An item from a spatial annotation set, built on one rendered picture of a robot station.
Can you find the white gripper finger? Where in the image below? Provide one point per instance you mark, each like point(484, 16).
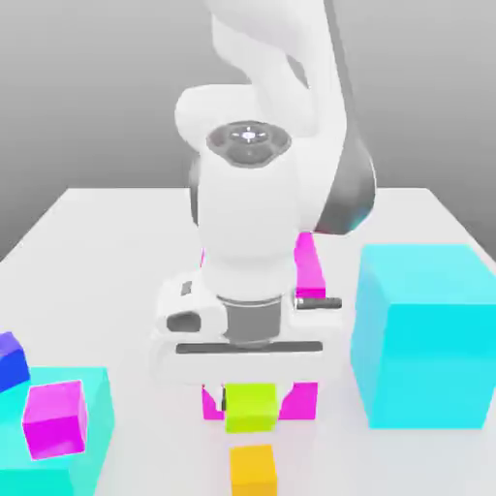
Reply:
point(219, 393)
point(282, 391)

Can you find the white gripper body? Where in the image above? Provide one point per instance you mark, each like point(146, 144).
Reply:
point(248, 366)

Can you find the small lime cube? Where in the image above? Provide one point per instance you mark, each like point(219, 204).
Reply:
point(251, 407)

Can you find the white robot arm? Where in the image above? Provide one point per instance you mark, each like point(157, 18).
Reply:
point(248, 217)

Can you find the small yellow cube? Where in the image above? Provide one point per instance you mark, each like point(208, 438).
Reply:
point(254, 471)

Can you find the small magenta cube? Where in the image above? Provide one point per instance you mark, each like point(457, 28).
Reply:
point(54, 420)

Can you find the small blue cube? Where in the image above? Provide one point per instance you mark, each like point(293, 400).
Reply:
point(11, 364)

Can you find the large magenta box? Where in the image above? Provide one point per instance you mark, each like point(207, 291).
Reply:
point(308, 267)

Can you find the large cyan box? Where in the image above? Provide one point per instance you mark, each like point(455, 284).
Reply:
point(97, 426)
point(422, 341)

